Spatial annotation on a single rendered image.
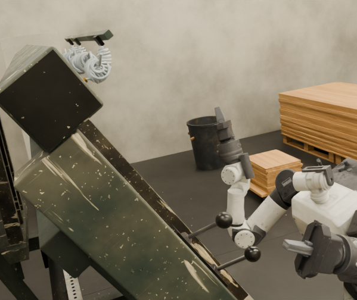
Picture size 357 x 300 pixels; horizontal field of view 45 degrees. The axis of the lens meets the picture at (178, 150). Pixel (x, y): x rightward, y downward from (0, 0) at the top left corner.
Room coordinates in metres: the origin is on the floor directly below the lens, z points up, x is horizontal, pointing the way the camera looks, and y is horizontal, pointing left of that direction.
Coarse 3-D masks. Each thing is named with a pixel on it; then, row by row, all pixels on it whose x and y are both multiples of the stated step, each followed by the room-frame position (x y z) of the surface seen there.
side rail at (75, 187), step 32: (32, 160) 0.57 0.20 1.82; (64, 160) 0.54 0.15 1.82; (96, 160) 0.55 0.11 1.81; (32, 192) 0.53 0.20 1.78; (64, 192) 0.54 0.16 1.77; (96, 192) 0.55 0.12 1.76; (128, 192) 0.57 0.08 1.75; (64, 224) 0.54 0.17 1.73; (96, 224) 0.55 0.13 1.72; (128, 224) 0.56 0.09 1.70; (160, 224) 0.58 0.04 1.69; (96, 256) 0.55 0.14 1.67; (128, 256) 0.56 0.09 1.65; (160, 256) 0.57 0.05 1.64; (192, 256) 0.59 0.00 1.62; (128, 288) 0.56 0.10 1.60; (160, 288) 0.57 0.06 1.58; (192, 288) 0.59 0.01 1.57; (224, 288) 0.60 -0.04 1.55
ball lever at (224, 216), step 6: (216, 216) 0.85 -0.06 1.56; (222, 216) 0.84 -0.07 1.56; (228, 216) 0.84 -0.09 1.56; (216, 222) 0.84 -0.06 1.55; (222, 222) 0.83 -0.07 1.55; (228, 222) 0.83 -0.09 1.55; (204, 228) 0.86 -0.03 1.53; (210, 228) 0.85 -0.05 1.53; (222, 228) 0.84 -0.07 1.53; (186, 234) 0.87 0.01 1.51; (192, 234) 0.87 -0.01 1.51; (198, 234) 0.86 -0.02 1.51
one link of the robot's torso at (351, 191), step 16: (320, 160) 1.46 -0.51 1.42; (352, 160) 1.43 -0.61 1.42; (336, 176) 1.39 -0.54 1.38; (352, 176) 1.35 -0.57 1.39; (304, 192) 1.39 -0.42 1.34; (336, 192) 1.31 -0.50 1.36; (352, 192) 1.27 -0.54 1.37; (304, 208) 1.33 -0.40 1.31; (320, 208) 1.27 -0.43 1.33; (336, 208) 1.24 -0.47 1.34; (352, 208) 1.21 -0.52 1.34; (304, 224) 1.32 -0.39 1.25; (336, 224) 1.19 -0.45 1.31
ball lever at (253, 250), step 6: (252, 246) 0.87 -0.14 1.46; (246, 252) 0.86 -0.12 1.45; (252, 252) 0.85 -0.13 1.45; (258, 252) 0.85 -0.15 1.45; (240, 258) 0.87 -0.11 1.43; (246, 258) 0.86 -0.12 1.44; (252, 258) 0.85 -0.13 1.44; (258, 258) 0.85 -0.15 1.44; (222, 264) 0.89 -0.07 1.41; (228, 264) 0.88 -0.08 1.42; (216, 270) 0.88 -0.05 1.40
